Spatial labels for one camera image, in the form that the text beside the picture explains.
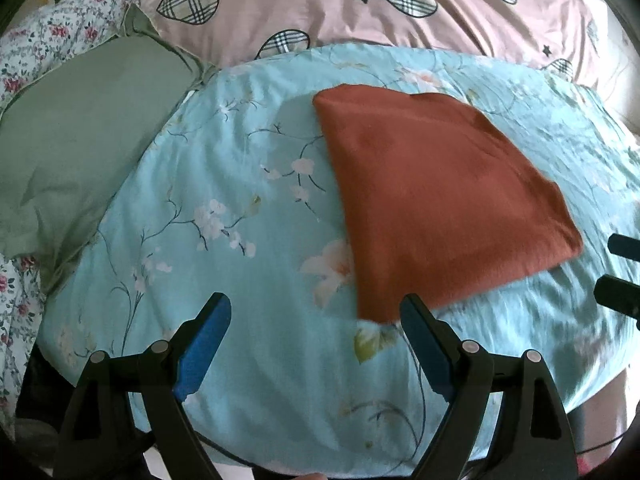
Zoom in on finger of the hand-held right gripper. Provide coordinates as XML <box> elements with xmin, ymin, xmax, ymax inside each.
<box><xmin>594</xmin><ymin>274</ymin><xmax>640</xmax><ymax>332</ymax></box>
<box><xmin>608</xmin><ymin>233</ymin><xmax>640</xmax><ymax>262</ymax></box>

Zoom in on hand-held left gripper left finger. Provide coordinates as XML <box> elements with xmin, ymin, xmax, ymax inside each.
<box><xmin>55</xmin><ymin>291</ymin><xmax>233</xmax><ymax>480</ymax></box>

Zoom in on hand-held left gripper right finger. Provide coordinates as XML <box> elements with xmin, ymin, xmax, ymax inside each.
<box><xmin>400</xmin><ymin>294</ymin><xmax>573</xmax><ymax>480</ymax></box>

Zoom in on rust red knitted sweater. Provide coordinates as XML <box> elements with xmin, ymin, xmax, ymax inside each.
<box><xmin>312</xmin><ymin>86</ymin><xmax>585</xmax><ymax>322</ymax></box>

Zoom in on light blue floral bed sheet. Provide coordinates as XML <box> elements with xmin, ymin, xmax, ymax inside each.
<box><xmin>37</xmin><ymin>42</ymin><xmax>640</xmax><ymax>476</ymax></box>

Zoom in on green pillow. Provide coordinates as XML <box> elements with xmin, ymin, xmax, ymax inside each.
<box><xmin>0</xmin><ymin>5</ymin><xmax>218</xmax><ymax>296</ymax></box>

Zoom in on white floral quilt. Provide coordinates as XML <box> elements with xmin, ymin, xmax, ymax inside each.
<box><xmin>0</xmin><ymin>0</ymin><xmax>166</xmax><ymax>426</ymax></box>

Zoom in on pink quilt with plaid hearts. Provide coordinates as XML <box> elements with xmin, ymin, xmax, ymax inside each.
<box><xmin>135</xmin><ymin>0</ymin><xmax>640</xmax><ymax>111</ymax></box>

